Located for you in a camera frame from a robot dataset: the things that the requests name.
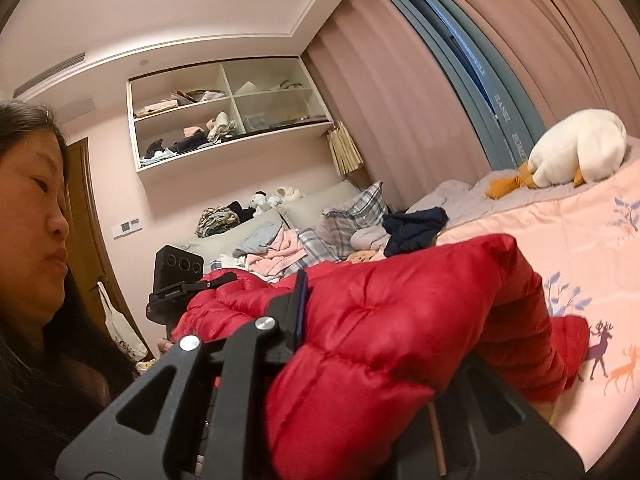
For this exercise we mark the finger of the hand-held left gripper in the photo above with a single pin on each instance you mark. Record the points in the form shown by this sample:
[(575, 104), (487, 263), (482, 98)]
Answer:
[(217, 281)]

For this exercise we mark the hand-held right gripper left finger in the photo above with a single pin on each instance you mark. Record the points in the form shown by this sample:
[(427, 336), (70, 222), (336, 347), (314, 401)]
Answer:
[(300, 305)]

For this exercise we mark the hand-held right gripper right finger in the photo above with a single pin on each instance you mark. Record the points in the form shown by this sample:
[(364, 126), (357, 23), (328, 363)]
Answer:
[(465, 400)]

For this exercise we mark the large red down jacket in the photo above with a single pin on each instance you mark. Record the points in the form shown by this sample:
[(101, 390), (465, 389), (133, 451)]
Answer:
[(400, 310)]

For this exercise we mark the pile of mixed clothes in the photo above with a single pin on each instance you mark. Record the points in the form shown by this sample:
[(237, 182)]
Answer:
[(190, 142)]

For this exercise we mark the white striped cloth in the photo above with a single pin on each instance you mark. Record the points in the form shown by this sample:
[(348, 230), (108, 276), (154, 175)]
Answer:
[(227, 262)]

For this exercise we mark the pink garment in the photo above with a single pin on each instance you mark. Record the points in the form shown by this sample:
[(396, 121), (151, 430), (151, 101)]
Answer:
[(280, 255)]

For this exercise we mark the small plaid pillow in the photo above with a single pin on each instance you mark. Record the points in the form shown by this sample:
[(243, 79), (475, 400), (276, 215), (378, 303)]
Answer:
[(315, 250)]

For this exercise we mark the grey garment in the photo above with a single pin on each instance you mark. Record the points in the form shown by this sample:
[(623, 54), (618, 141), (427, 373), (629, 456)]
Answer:
[(260, 237)]

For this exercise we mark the green patterned cloth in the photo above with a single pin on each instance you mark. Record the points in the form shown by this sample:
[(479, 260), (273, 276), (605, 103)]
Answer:
[(215, 220)]

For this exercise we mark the black plush toy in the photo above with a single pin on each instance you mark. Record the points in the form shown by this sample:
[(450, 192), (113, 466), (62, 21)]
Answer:
[(240, 212)]

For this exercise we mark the small orange doll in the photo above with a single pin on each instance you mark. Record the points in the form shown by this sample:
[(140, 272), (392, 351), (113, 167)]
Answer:
[(362, 257)]

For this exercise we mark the white tote bag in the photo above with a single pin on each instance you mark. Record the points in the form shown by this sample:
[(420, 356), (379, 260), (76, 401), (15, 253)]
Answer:
[(117, 325)]

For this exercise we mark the white bear plush toy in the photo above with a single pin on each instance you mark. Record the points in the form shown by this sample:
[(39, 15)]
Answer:
[(260, 202)]

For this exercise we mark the grey bundled cloth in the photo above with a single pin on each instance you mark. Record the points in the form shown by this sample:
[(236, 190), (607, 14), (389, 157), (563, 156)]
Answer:
[(367, 237)]

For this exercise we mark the large plaid pillow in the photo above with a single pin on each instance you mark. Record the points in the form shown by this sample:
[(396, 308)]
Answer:
[(350, 215)]

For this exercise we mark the beige plush toy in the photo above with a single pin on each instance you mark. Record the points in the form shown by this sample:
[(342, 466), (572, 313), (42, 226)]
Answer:
[(289, 195)]

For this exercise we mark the brown wooden door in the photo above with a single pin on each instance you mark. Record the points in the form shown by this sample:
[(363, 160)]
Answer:
[(85, 200)]

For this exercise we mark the navy blue garment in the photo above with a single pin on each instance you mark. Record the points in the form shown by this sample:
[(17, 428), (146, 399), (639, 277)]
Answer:
[(415, 230)]

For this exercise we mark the person with dark hair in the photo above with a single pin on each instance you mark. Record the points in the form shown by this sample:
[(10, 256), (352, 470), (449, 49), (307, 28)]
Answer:
[(30, 210)]

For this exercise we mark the pink deer print blanket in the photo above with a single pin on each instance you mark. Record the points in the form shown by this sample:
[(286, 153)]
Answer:
[(575, 260)]

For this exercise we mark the grey bed sheet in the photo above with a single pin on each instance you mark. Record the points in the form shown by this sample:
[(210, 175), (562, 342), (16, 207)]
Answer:
[(465, 195)]

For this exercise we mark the white air vent grille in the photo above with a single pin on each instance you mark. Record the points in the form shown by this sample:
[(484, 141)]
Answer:
[(50, 74)]

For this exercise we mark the pink curtain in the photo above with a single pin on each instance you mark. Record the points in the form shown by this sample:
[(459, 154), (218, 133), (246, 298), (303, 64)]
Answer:
[(550, 20), (390, 85)]

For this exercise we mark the white goose plush toy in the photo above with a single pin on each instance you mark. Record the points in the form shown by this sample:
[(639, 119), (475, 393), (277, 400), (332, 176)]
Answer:
[(575, 150)]

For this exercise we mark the blue curtain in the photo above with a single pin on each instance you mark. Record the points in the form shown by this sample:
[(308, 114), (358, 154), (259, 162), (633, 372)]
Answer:
[(490, 95)]

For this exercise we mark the white wall control panel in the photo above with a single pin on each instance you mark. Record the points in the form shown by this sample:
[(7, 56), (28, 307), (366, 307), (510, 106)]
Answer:
[(127, 227)]

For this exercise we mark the white wall shelf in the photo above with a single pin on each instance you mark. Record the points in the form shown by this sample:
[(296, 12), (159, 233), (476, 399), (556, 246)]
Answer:
[(240, 150)]

